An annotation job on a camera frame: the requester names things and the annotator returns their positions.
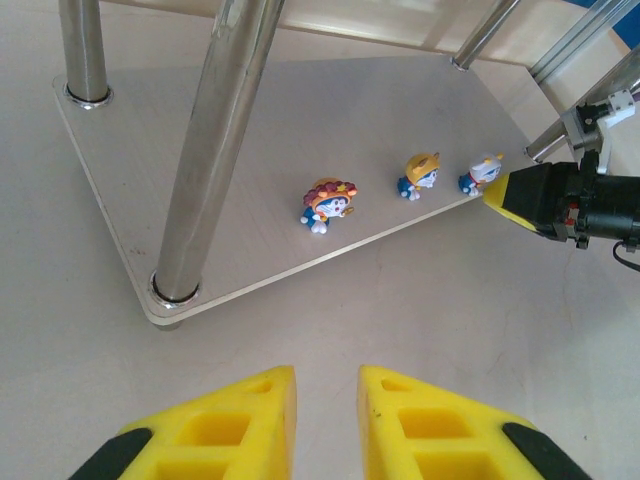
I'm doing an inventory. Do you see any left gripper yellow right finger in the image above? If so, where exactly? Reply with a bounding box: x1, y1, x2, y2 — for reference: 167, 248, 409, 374
356, 364, 597, 480

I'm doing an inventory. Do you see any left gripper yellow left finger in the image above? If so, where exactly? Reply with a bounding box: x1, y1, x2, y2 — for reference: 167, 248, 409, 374
68, 364, 299, 480

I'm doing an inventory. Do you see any white hat cat figurine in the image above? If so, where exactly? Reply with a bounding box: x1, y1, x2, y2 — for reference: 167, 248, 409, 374
457, 151, 505, 198

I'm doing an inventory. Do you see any yellow horned hat cat figurine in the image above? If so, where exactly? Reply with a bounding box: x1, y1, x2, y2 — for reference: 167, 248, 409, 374
396, 151, 444, 202

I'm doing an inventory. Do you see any red lion mane cat figurine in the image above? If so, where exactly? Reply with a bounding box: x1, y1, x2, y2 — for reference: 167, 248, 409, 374
299, 176, 361, 237

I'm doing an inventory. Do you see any two-tier wooden metal-leg shelf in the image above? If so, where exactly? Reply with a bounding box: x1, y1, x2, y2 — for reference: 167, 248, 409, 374
52, 0, 640, 332

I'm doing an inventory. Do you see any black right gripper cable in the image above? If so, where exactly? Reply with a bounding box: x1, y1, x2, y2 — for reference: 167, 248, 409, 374
611, 238, 640, 274

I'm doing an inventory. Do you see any aluminium frame post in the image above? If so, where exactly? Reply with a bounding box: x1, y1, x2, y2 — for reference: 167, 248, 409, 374
529, 0, 635, 87

